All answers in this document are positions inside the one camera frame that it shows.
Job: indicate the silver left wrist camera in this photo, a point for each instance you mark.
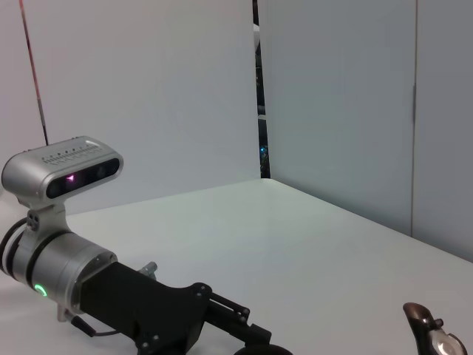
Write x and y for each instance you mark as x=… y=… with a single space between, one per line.
x=33 y=174

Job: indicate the black round teapot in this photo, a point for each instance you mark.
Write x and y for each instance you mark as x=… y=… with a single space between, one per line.
x=421 y=329

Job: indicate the small black teacup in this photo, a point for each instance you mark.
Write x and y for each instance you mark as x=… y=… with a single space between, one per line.
x=262 y=351

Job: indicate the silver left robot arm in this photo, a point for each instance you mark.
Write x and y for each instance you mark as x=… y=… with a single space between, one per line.
x=63 y=266

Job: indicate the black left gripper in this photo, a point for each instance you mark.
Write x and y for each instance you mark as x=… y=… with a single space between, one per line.
x=148 y=310

